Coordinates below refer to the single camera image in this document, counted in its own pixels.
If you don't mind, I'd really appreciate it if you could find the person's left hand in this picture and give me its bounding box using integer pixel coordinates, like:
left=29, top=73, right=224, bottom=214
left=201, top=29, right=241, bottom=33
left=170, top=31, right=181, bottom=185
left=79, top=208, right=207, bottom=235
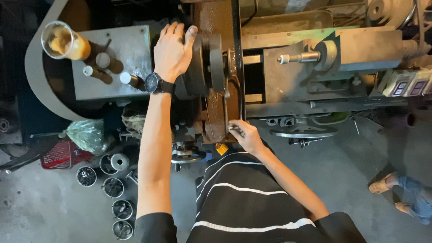
left=153, top=22, right=198, bottom=83

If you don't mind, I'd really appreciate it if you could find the person's right hand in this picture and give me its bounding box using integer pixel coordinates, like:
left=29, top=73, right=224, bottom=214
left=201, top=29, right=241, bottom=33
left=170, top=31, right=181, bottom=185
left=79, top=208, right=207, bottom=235
left=228, top=119, right=267, bottom=156

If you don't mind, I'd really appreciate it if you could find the grey lathe chuck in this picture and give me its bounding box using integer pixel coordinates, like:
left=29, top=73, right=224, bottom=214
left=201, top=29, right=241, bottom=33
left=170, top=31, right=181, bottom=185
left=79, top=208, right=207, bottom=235
left=184, top=33, right=226, bottom=97

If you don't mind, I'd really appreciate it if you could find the small grey handwheel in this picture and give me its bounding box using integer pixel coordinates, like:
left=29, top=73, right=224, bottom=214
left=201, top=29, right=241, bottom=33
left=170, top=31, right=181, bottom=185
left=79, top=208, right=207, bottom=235
left=171, top=150, right=207, bottom=165

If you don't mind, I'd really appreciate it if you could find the grey metal lathe machine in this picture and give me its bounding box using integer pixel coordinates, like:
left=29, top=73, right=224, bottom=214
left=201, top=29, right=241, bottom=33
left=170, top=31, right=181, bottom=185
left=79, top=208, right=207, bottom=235
left=24, top=0, right=432, bottom=144

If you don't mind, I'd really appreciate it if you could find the large grey handwheel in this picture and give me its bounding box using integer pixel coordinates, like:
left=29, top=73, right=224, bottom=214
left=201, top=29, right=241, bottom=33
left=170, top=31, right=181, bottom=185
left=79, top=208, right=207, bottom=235
left=269, top=125, right=339, bottom=139

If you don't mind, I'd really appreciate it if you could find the black white striped shirt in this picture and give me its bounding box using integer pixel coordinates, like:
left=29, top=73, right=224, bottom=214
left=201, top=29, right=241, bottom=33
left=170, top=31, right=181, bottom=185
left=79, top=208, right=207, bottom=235
left=134, top=140, right=367, bottom=243

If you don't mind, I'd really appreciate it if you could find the black wrist watch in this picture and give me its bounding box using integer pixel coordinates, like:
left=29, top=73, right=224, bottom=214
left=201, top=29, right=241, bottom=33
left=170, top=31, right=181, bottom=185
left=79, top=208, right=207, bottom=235
left=144, top=72, right=176, bottom=95

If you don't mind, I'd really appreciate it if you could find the dirty grey rag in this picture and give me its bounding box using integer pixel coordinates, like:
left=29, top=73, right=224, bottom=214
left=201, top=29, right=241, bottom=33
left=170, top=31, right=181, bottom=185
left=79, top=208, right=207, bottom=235
left=121, top=103, right=148, bottom=137

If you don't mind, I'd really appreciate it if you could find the brown lever with white knob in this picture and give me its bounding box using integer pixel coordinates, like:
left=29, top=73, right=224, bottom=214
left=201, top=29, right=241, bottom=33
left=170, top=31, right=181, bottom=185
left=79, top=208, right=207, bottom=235
left=95, top=52, right=124, bottom=75
left=83, top=65, right=113, bottom=85
left=119, top=72, right=146, bottom=91

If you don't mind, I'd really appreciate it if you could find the shiny metal cylinder part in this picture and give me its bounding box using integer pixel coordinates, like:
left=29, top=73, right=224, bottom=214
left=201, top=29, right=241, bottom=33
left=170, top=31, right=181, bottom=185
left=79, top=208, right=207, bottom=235
left=110, top=153, right=130, bottom=172

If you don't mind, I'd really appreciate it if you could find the round metal can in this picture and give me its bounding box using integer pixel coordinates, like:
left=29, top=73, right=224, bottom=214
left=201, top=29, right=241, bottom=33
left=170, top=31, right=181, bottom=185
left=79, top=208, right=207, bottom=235
left=111, top=199, right=133, bottom=221
left=99, top=153, right=119, bottom=176
left=112, top=220, right=134, bottom=241
left=102, top=178, right=125, bottom=199
left=76, top=166, right=98, bottom=187

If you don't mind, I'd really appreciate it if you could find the grey lathe tailstock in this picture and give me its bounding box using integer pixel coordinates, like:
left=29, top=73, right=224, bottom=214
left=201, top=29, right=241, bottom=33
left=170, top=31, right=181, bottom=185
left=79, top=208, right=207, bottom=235
left=263, top=29, right=421, bottom=103

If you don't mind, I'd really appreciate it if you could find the green plastic bag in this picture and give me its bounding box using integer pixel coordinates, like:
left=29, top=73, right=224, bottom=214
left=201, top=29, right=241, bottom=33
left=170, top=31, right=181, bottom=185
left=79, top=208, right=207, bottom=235
left=58, top=119, right=106, bottom=154

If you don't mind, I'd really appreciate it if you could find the red plastic basket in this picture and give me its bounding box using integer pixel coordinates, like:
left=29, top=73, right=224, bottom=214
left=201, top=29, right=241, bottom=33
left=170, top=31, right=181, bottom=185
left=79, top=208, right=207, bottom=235
left=40, top=140, right=94, bottom=170

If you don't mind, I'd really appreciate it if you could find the white power socket strip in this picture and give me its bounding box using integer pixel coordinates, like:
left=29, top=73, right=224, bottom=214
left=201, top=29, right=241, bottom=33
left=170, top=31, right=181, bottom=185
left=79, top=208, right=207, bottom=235
left=382, top=67, right=432, bottom=98

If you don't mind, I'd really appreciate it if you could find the clear plastic cup with drink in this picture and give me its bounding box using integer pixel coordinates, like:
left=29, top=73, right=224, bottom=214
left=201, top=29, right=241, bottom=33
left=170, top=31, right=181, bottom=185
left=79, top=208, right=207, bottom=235
left=41, top=20, right=92, bottom=61

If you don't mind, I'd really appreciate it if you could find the grey metal pulley wheel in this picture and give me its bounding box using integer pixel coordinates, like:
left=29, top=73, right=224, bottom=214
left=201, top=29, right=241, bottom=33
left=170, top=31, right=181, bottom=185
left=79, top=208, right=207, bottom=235
left=367, top=0, right=416, bottom=29

